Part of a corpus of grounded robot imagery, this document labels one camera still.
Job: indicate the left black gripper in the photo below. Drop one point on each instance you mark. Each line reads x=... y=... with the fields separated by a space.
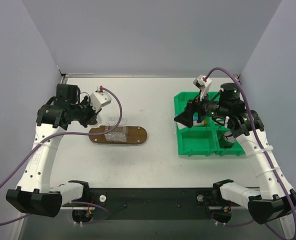
x=90 y=113

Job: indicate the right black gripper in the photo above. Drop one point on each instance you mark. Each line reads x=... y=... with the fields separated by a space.
x=194 y=110

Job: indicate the clear acrylic organizer box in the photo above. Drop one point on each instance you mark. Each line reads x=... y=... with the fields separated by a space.
x=120 y=133

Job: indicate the clear plastic cup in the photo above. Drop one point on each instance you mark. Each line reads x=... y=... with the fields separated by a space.
x=97 y=121

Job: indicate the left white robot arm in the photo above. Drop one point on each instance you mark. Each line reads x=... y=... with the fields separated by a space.
x=33 y=194

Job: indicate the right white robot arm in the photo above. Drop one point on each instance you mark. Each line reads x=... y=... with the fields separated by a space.
x=276 y=197

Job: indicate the blue white toothpaste tube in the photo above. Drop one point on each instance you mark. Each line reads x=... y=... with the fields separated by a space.
x=203 y=123

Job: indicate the brown oval wooden tray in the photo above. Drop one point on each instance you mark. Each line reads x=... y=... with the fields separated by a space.
x=136 y=135

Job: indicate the green plastic divided bin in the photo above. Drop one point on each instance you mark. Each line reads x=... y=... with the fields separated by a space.
x=204 y=139

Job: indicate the black cylindrical cup in bin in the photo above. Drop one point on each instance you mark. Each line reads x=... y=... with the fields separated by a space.
x=227 y=140

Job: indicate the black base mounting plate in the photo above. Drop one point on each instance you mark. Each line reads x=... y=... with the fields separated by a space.
x=149 y=204

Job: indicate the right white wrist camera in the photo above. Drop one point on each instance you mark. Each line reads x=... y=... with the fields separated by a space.
x=203 y=84

